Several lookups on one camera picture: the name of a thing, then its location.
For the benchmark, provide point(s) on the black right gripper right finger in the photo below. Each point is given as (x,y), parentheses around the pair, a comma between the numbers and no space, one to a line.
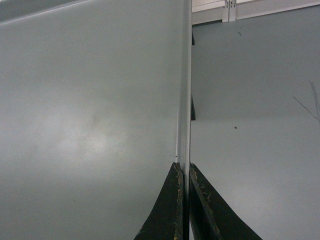
(210,216)

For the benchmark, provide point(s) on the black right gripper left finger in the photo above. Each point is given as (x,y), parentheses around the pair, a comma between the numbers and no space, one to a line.
(165,221)

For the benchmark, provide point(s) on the white metal shelving unit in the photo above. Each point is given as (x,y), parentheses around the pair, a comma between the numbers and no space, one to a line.
(205,11)

